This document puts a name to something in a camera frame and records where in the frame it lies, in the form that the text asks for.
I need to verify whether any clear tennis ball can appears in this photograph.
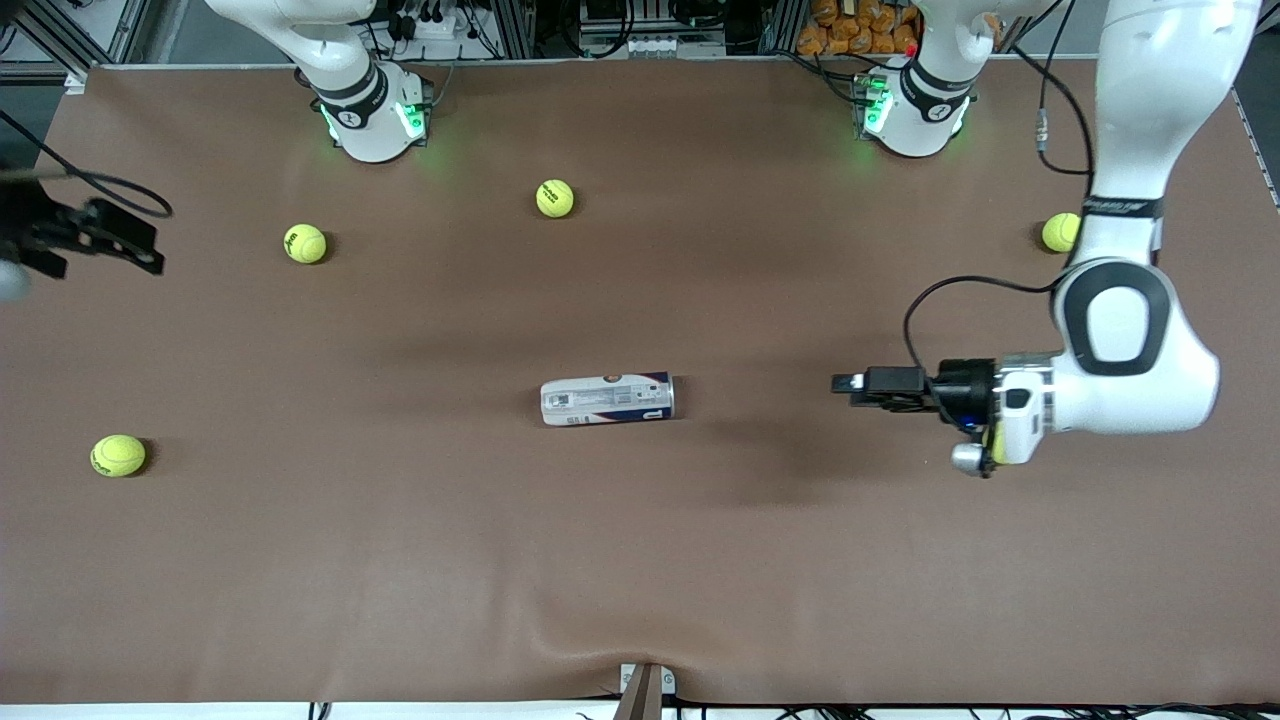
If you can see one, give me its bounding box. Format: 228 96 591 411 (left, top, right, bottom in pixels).
540 372 677 428

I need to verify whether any brown table mat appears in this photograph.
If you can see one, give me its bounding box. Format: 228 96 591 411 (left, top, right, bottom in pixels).
0 55 1280 706

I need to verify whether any orange packets pile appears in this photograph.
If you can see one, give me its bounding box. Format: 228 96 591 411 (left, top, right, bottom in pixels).
797 0 921 57

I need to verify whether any white power strip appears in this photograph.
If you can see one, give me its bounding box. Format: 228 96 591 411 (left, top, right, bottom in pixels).
398 8 471 41

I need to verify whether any grey control box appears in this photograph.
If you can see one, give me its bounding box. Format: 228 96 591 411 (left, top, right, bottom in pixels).
578 0 728 59

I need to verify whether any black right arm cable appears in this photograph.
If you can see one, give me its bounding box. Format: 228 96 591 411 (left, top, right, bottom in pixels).
0 108 173 219

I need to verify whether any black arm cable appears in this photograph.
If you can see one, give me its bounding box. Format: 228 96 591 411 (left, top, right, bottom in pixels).
903 0 1101 401
0 108 173 219

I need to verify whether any aluminium frame profile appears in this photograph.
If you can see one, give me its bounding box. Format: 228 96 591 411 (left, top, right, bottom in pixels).
0 0 151 86

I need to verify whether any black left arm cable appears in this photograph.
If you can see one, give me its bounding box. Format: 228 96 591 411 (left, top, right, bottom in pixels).
903 0 1101 401

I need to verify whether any aluminium frame post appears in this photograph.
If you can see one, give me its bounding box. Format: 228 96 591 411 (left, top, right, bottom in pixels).
495 0 541 59
760 0 801 56

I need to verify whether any metal table clamp bracket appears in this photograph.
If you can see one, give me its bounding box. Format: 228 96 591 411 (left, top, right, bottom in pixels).
618 662 677 720

